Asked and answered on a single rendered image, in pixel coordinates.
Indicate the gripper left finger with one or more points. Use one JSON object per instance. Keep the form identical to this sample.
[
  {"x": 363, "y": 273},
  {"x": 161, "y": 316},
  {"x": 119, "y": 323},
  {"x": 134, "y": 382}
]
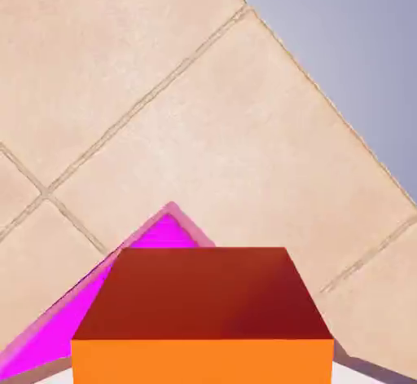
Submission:
[{"x": 55, "y": 376}]

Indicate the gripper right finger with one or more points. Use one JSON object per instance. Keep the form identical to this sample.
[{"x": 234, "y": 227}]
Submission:
[{"x": 352, "y": 374}]

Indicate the small orange cube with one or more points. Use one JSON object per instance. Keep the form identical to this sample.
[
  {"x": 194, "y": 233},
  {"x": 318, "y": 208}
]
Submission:
[{"x": 202, "y": 309}]

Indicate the large magenta box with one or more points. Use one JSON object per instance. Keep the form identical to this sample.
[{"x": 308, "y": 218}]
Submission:
[{"x": 55, "y": 335}]

